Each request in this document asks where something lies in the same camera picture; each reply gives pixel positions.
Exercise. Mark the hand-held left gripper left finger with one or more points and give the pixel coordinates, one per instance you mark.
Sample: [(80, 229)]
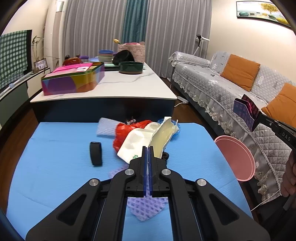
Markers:
[(144, 166)]

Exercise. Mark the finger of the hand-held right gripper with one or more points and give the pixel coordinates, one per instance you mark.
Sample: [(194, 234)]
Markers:
[(277, 126)]

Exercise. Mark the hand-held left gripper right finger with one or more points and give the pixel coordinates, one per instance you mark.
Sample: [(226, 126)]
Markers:
[(151, 166)]

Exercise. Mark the white foam food tray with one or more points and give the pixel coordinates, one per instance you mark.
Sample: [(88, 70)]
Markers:
[(134, 143)]

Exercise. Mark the cream torn plastic container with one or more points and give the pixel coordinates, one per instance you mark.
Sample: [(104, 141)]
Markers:
[(163, 136)]

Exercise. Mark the purple printed packet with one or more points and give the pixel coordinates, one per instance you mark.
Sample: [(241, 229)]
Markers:
[(244, 111)]

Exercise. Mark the red plastic bag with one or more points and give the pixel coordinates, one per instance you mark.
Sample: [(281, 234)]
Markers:
[(122, 134)]

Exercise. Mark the purple foam fruit net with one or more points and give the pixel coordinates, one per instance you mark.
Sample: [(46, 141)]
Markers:
[(148, 208)]

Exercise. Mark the pink plastic basin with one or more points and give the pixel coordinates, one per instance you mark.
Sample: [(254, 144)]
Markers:
[(235, 157)]

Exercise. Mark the person's right hand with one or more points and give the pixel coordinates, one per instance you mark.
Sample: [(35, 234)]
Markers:
[(290, 176)]

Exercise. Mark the small black cap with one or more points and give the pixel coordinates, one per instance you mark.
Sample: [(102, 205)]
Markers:
[(165, 155)]

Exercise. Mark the orange cushion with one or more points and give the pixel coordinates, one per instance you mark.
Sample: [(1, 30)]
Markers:
[(283, 104), (240, 71)]

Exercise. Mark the pale foam sheet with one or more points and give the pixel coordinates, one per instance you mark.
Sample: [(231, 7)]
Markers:
[(105, 129)]

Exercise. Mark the white power strip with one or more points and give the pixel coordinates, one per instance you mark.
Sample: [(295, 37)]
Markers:
[(182, 99)]

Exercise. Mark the grey quilted sofa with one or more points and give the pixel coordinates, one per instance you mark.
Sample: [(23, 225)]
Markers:
[(208, 88)]

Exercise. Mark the white sideboard cabinet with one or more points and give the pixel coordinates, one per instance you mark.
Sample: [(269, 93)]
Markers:
[(138, 85)]

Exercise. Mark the mint green tray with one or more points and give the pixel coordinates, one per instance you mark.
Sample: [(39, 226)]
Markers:
[(111, 65)]

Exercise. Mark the colourful tin box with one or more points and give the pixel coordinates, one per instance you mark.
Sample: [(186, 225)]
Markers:
[(69, 81)]

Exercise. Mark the pink woven basket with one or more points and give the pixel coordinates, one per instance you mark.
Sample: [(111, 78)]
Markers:
[(137, 52)]

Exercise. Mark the white floor lamp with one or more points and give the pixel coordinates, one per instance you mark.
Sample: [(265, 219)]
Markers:
[(200, 40)]

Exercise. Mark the blue plate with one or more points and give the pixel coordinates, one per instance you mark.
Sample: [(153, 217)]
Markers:
[(96, 59)]

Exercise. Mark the stack of coloured bowls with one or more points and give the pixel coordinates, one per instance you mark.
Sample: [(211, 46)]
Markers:
[(105, 55)]

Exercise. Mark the purple cup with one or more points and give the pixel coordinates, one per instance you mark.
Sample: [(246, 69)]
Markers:
[(84, 57)]

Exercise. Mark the yellow artificial flower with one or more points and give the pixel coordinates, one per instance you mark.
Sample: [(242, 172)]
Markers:
[(116, 41)]

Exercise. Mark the red glossy pot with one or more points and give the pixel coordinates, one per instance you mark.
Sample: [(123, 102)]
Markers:
[(71, 61)]

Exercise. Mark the grey curtain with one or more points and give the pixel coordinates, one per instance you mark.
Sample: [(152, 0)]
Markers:
[(175, 34), (92, 30)]

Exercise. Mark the teal curtain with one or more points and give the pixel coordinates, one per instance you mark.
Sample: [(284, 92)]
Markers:
[(135, 20)]

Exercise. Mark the dark green sideboard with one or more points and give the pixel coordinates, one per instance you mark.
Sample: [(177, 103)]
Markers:
[(13, 99)]

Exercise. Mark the white standing air conditioner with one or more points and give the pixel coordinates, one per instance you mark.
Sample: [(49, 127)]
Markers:
[(54, 34)]

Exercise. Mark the thin potted plant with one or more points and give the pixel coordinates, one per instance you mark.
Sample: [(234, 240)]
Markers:
[(36, 48)]

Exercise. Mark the green checked cloth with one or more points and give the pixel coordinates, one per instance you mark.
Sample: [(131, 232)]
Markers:
[(12, 55)]

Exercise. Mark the framed wall painting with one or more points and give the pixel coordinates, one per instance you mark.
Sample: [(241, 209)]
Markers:
[(261, 11)]

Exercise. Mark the small photo frame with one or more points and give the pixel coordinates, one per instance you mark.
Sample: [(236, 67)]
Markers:
[(40, 65)]

